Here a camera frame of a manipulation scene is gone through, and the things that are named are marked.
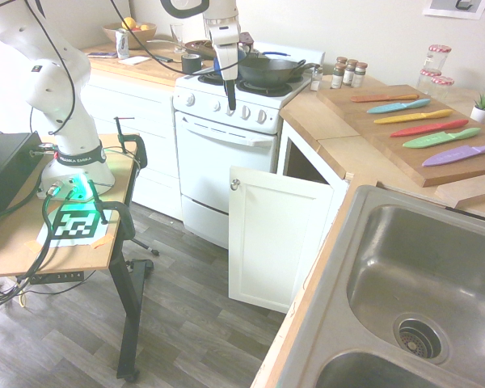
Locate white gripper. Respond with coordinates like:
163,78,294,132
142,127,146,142
208,23,243,112

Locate white cabinet door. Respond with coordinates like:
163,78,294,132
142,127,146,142
227,165,335,314

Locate black wok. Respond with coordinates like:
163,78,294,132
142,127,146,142
237,58,321,86

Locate black tape roll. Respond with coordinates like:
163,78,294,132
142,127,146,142
181,53,204,75

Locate white kitchen stove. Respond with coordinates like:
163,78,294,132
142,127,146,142
171,40,327,250

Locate clear drinking glass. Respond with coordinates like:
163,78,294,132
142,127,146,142
169,23,186,55

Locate glass salt shaker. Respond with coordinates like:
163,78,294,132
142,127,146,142
310,65,324,92

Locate white base cabinets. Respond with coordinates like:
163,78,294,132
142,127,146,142
79,67,183,221

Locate white notepad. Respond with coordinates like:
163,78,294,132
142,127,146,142
117,55,152,67

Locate black screw clamp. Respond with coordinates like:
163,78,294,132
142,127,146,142
112,116,149,170
87,179,136,244

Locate wooden fruit bowl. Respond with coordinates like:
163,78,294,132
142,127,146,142
101,22,158,51

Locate spice jar with brown lid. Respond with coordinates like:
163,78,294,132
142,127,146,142
342,58,359,87
352,61,369,89
330,62,348,91

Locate orange knife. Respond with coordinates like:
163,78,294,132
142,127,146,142
350,93,420,103

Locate teal knife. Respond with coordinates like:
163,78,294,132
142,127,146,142
365,98,432,115

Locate large wooden cutting board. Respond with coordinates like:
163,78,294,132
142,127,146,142
315,83,485,188

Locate yellow knife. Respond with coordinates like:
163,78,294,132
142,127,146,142
373,108,454,125

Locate glass jar red checkered lid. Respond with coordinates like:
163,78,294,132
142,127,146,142
429,75,455,103
416,68,438,95

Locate red knife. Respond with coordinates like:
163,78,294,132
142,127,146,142
389,118,470,139

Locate printed marker tag sheet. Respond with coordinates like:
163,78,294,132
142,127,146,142
37,203,115,251

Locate glass jars with red lids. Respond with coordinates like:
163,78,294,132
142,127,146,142
425,44,453,77

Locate green knife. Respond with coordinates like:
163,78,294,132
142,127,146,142
401,127,483,150

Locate black controller box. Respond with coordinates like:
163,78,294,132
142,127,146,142
0,131,44,240

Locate paper poster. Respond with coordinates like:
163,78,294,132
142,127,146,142
421,0,485,21

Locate purple knife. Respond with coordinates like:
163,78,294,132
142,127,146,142
421,139,485,169

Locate small plant in white pot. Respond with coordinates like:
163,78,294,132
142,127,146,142
469,86,485,124

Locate small wooden board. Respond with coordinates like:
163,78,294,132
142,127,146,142
433,176,485,210

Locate stainless steel sink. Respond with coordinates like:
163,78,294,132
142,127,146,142
250,184,485,388

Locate wooden table with black legs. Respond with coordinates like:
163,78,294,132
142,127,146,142
0,132,155,383

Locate white corner cabinet frame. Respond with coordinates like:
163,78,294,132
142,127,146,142
276,118,351,259

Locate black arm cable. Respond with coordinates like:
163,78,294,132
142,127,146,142
0,0,195,137

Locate green base cables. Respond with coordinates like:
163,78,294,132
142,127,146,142
0,180,91,310

